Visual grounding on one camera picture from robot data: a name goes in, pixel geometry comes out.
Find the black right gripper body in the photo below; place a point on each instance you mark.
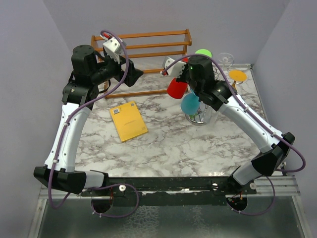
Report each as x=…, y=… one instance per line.
x=184, y=77

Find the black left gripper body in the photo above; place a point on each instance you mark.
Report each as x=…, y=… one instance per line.
x=115, y=69

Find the red plastic wine glass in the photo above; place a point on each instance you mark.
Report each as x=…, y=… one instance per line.
x=176, y=89

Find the blue plastic wine glass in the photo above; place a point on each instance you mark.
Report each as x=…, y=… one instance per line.
x=190, y=104

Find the green plastic wine glass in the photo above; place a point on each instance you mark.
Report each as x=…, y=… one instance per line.
x=204, y=52

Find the clear round wine glass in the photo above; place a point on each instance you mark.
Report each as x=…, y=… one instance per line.
x=206, y=113

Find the clear champagne flute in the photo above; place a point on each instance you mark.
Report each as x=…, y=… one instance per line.
x=225, y=60

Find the yellow plastic wine glass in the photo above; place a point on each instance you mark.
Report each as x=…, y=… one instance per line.
x=238, y=77

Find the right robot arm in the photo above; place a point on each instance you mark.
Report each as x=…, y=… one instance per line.
x=273, y=145

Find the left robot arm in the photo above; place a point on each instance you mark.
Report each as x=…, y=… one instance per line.
x=78, y=97

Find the wooden shelf rack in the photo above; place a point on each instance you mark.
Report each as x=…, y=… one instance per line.
x=146, y=49

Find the chrome wine glass rack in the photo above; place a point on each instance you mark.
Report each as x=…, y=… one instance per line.
x=196, y=118

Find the yellow book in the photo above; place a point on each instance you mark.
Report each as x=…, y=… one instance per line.
x=128, y=121

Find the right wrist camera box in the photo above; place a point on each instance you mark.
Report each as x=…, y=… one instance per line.
x=173, y=68

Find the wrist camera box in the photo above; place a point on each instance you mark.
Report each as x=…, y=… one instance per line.
x=112, y=47
x=173, y=68

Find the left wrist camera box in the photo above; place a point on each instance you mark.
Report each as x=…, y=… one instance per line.
x=112, y=47

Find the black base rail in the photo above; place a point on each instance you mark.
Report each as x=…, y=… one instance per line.
x=170, y=191

